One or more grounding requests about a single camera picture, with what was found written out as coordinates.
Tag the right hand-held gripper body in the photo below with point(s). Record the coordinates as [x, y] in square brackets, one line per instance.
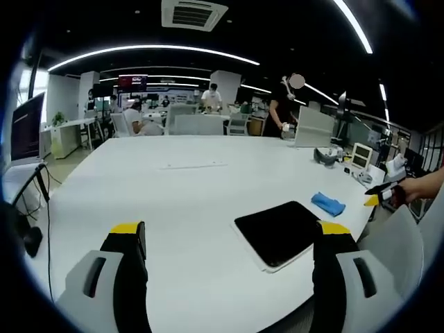
[396, 168]

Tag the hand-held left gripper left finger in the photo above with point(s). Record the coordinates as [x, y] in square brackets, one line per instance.
[104, 284]

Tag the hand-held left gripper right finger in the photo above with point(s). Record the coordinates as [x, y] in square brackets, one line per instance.
[340, 277]

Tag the blue cleaning cloth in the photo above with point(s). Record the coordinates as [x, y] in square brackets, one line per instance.
[327, 204]

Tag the black mirror with white frame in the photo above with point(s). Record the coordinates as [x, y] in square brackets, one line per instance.
[275, 236]

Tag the person's right hand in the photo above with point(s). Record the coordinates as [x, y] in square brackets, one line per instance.
[412, 192]

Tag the white game controller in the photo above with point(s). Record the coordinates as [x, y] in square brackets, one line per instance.
[365, 177]

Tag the small white framed display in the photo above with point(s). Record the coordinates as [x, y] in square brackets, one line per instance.
[361, 155]

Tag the grey office chair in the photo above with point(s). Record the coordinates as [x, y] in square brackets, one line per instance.
[392, 249]

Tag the grey desk divider panel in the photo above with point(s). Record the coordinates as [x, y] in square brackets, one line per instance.
[314, 128]

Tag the white side desk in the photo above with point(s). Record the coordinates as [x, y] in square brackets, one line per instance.
[66, 135]

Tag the white mesh office chair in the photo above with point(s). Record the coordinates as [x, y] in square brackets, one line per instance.
[238, 125]
[119, 125]

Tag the green potted plant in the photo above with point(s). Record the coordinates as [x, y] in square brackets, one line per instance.
[58, 119]

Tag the dark computer monitor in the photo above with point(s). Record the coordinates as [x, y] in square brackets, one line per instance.
[27, 128]

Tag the ceiling air conditioner vent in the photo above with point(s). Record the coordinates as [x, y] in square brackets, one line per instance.
[192, 14]

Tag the red wall screen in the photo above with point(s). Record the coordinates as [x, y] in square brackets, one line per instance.
[132, 83]

